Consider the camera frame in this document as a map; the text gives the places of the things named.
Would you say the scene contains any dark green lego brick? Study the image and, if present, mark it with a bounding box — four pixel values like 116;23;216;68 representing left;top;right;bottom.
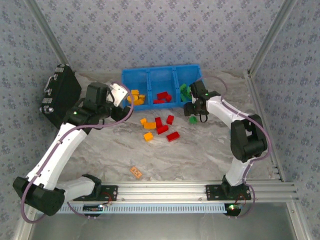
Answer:
180;91;193;103

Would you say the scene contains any blue three-compartment bin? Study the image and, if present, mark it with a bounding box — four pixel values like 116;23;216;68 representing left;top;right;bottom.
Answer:
121;64;204;112

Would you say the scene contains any black carrying case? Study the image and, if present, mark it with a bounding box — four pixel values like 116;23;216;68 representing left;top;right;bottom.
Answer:
39;63;83;131

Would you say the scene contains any small orange tag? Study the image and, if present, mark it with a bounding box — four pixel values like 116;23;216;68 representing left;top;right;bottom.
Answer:
129;166;143;178

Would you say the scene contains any metal sheet shelf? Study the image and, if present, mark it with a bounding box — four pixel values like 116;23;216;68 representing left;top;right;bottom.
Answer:
29;213;298;240

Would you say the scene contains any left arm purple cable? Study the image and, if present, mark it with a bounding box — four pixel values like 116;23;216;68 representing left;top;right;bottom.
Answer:
21;82;136;224

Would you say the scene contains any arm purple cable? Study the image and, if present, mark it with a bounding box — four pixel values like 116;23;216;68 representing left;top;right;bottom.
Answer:
196;76;272;221
21;82;136;224

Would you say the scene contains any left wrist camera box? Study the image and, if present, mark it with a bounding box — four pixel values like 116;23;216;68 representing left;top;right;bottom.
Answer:
106;83;129;109

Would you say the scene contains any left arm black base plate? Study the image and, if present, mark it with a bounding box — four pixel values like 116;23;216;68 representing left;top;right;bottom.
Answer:
72;184;119;202

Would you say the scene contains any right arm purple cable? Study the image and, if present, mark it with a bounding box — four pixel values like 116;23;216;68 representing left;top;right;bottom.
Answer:
196;76;272;221

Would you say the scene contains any aluminium frame post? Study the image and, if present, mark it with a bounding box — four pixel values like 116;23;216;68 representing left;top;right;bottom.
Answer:
24;0;71;68
246;0;299;75

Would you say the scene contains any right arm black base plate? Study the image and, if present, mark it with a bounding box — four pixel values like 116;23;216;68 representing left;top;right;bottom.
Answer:
205;184;252;201

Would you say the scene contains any aluminium mounting rail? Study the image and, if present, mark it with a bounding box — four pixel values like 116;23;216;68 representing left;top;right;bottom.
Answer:
26;181;300;204

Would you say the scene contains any aluminium side rail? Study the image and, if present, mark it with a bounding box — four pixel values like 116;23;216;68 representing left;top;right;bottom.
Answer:
245;71;286;183

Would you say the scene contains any slotted grey cable duct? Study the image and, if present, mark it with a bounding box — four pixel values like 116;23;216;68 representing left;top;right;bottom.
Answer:
57;202;230;215

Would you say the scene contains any aluminium lower frame bar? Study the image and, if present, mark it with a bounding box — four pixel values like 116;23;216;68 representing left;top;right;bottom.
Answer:
13;214;39;240
286;201;310;240

